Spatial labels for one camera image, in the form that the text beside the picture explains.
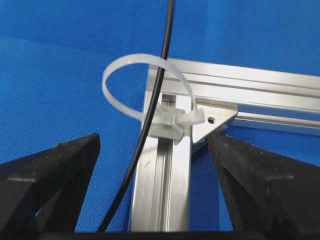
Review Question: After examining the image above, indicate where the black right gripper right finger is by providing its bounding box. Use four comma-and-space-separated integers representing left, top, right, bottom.
208, 133, 320, 240

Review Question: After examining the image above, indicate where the white cable tie loop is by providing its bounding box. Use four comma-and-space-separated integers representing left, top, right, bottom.
101, 52, 206, 146

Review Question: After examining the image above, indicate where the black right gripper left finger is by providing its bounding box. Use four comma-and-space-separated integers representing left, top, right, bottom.
0, 133, 101, 240

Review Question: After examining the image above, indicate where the aluminium extrusion frame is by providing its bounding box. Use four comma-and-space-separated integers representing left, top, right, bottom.
129, 58, 320, 232

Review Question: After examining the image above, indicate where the black wire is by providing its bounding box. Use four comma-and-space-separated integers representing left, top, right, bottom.
96, 0, 176, 233

